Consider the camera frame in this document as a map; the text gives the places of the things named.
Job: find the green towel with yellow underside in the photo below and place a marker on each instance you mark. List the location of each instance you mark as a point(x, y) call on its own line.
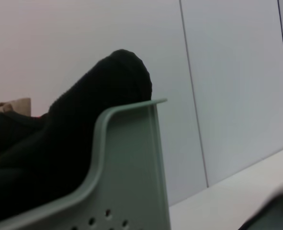
point(275, 213)

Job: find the grey-green perforated storage box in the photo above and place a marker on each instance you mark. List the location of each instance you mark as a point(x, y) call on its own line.
point(131, 167)

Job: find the black cloth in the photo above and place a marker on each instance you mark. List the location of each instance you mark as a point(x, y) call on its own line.
point(83, 119)

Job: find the beige brown cloth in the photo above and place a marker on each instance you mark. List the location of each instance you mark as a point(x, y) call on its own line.
point(14, 105)

